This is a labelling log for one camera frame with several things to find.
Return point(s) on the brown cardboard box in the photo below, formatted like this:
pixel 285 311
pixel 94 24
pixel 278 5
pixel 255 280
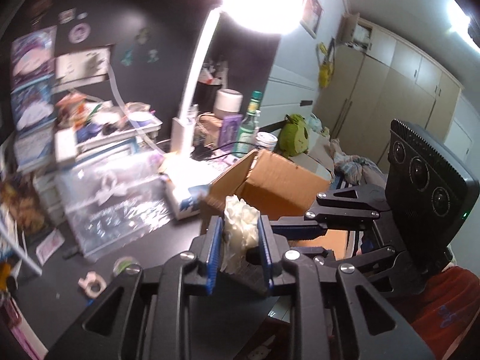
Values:
pixel 272 184

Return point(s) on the white tape dispenser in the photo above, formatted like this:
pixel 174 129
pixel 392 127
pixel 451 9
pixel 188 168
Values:
pixel 92 284

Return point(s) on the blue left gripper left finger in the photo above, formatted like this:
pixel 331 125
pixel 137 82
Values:
pixel 213 256

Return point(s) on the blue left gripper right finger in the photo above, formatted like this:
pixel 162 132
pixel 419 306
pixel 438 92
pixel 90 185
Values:
pixel 265 249

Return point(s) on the white round humidifier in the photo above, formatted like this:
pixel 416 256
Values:
pixel 228 102

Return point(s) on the green frog plush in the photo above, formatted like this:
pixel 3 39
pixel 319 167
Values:
pixel 293 138

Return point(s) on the white drawer organizer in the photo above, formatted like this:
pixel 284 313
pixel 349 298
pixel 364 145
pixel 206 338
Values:
pixel 109 125

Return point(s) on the yellow tote bag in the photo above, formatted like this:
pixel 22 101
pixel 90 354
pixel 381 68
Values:
pixel 326 59

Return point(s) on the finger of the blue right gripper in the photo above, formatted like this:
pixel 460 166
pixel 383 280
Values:
pixel 298 228
pixel 362 201

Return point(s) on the white tissue pack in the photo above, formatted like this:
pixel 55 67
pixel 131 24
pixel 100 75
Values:
pixel 185 201

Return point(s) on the white desk lamp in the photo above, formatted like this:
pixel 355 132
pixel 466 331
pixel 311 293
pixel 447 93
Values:
pixel 246 33

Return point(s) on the small pink sachet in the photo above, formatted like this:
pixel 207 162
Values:
pixel 49 246

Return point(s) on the beige wardrobe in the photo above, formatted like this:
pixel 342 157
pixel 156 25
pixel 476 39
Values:
pixel 379 76

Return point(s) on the black depth camera box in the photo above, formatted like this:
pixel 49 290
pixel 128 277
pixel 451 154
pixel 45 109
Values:
pixel 430 193

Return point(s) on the clear plastic gift bag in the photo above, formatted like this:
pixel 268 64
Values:
pixel 112 201

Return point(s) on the framed wall picture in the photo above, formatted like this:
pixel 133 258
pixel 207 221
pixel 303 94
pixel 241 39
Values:
pixel 311 17

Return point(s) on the blue Cinnamoroll box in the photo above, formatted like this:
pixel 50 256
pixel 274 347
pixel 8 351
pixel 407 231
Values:
pixel 32 105

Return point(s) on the anime picture card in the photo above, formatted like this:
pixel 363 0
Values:
pixel 22 201

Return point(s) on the white fabric flower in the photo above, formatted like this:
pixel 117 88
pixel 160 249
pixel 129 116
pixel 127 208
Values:
pixel 240 232

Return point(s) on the round clear lidded cup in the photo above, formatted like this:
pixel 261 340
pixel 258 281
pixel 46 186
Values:
pixel 122 263

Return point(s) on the purple My Melody box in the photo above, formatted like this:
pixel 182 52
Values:
pixel 32 57

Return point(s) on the white labelled box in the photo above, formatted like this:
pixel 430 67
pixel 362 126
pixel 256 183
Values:
pixel 34 150

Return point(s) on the green glass bottle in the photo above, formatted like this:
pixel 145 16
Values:
pixel 247 128

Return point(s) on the white wire shelf rack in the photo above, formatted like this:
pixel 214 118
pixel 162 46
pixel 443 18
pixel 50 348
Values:
pixel 9 234

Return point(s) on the purple small box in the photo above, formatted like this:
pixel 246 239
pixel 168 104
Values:
pixel 229 131

